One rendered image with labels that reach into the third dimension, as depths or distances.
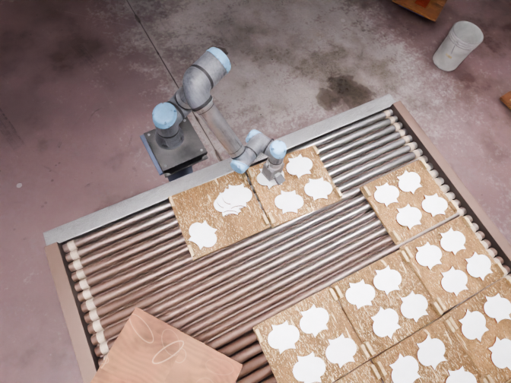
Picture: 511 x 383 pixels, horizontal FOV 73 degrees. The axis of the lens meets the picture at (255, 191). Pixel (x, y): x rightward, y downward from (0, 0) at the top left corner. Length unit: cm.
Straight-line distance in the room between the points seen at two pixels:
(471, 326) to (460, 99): 252
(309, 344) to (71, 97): 280
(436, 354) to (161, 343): 121
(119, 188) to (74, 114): 82
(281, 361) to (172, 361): 46
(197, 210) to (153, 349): 65
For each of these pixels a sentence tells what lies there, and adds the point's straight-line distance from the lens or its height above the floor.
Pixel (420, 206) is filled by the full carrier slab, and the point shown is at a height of 94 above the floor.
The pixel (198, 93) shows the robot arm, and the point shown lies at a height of 150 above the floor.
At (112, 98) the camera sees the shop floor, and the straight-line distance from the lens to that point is 338.
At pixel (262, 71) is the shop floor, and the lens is 347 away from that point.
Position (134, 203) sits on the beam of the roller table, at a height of 92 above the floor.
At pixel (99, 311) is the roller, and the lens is 175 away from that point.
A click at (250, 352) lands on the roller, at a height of 92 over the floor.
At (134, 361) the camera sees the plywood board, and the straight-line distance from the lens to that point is 158.
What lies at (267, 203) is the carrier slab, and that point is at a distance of 177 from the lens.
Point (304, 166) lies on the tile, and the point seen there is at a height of 95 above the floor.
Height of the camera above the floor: 258
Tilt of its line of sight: 67 degrees down
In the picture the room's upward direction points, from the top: 12 degrees clockwise
